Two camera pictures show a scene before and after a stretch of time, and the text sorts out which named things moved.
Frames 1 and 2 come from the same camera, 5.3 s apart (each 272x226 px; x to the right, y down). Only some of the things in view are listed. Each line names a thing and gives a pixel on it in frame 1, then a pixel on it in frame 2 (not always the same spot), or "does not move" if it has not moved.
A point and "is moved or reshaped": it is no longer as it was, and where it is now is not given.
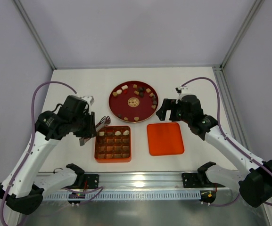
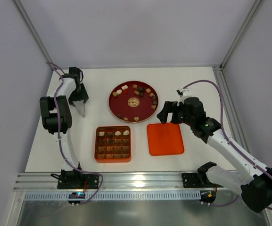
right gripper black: (172, 110) does not move
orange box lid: (165, 139) does not move
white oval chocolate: (126, 133) does not move
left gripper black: (90, 125) to (78, 98)
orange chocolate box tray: (112, 144) does not move
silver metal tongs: (104, 121) is moved or reshaped
